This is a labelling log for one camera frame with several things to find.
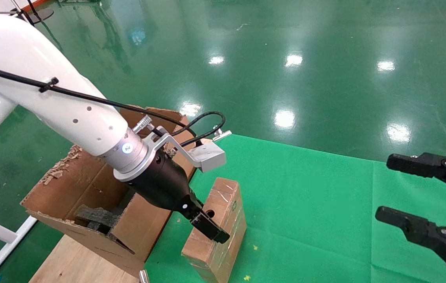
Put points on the black foam block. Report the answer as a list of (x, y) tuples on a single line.
[(97, 218)]

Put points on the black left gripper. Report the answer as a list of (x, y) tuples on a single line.
[(164, 184)]

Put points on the black round stand base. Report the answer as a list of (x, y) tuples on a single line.
[(44, 15)]

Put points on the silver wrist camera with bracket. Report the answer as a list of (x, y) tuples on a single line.
[(211, 157)]

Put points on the large open cardboard carton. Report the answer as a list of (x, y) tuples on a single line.
[(140, 232)]

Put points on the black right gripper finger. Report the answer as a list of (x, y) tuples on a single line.
[(443, 239), (443, 167)]

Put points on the small taped cardboard box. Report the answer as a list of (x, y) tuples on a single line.
[(227, 196)]

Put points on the green cloth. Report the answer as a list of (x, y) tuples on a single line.
[(317, 216)]

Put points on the white pipe rack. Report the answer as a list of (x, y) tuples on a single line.
[(2, 11)]

